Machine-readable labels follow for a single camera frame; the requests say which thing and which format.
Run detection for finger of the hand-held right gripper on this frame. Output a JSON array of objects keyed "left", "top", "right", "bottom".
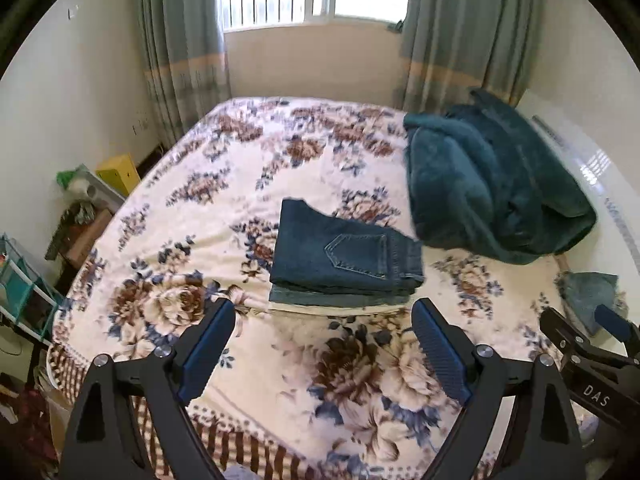
[
  {"left": 593, "top": 303, "right": 640, "bottom": 359},
  {"left": 539, "top": 307, "right": 590, "bottom": 362}
]

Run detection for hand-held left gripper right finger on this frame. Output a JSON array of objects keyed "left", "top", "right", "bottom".
[{"left": 411, "top": 297, "right": 586, "bottom": 480}]

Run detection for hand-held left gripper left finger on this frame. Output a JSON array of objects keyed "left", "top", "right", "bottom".
[{"left": 59, "top": 297, "right": 237, "bottom": 480}]

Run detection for dark blue jeans pants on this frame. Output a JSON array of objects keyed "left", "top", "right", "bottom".
[{"left": 269, "top": 199, "right": 426, "bottom": 297}]

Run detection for folded white pants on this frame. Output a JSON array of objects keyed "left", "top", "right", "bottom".
[{"left": 270, "top": 303, "right": 413, "bottom": 315}]

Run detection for frayed denim shorts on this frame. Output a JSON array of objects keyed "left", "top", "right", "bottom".
[{"left": 555, "top": 271, "right": 631, "bottom": 337}]

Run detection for white headboard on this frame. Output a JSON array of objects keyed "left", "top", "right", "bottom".
[{"left": 515, "top": 89, "right": 640, "bottom": 311}]

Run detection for folded light blue jeans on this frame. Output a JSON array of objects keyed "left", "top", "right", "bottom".
[{"left": 269, "top": 285, "right": 416, "bottom": 307}]

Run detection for wooden nightstand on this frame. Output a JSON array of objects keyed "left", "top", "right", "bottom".
[{"left": 45, "top": 200, "right": 113, "bottom": 276}]

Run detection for teal plush blanket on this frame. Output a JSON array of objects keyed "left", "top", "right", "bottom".
[{"left": 402, "top": 89, "right": 598, "bottom": 265}]

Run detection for floral bed sheet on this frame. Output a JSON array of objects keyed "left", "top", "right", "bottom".
[{"left": 47, "top": 96, "right": 601, "bottom": 480}]

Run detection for red cloth bag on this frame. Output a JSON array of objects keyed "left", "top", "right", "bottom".
[{"left": 0, "top": 385, "right": 57, "bottom": 463}]

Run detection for grey plastic container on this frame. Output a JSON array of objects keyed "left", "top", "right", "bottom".
[{"left": 67, "top": 170, "right": 126, "bottom": 211}]

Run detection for teal shelf rack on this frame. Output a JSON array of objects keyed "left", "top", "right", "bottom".
[{"left": 0, "top": 232, "right": 63, "bottom": 346}]

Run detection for yellow box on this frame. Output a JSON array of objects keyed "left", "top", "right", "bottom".
[{"left": 96, "top": 155, "right": 142, "bottom": 196}]

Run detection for green plastic bag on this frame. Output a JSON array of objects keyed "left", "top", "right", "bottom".
[{"left": 56, "top": 164, "right": 91, "bottom": 192}]

